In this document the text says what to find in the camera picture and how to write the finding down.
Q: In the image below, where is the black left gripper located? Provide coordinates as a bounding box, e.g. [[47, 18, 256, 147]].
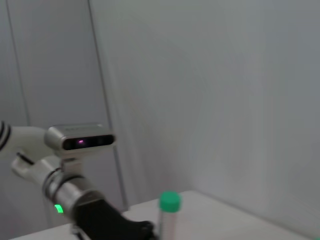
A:
[[72, 196, 157, 240]]

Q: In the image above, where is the test tube with green cap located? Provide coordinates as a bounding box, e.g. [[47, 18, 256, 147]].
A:
[[157, 191, 183, 240]]

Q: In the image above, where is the silver left camera mount bracket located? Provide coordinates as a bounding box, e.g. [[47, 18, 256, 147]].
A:
[[60, 156, 85, 177]]

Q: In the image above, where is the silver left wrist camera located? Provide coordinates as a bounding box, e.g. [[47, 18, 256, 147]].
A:
[[44, 123, 116, 159]]

